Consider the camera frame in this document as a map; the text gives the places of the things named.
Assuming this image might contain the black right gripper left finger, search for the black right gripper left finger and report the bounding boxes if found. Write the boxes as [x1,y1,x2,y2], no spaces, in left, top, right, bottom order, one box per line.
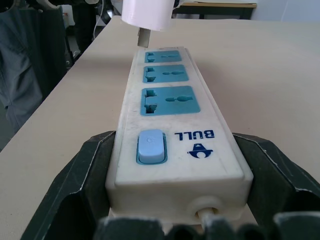
[22,130,118,240]

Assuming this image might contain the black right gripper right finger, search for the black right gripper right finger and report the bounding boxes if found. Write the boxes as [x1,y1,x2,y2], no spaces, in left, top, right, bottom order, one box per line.
[231,132,320,240]

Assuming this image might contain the white power strip blue sockets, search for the white power strip blue sockets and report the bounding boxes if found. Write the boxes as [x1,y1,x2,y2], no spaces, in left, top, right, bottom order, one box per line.
[105,46,254,221]

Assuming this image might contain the white charger plug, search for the white charger plug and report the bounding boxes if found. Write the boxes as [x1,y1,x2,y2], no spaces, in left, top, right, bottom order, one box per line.
[121,0,176,49]

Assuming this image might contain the white cable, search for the white cable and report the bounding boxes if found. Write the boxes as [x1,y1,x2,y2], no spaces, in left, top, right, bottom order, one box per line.
[91,9,104,41]

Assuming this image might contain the wooden table with green frame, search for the wooden table with green frame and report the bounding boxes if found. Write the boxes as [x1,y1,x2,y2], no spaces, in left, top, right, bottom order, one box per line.
[172,2,258,21]

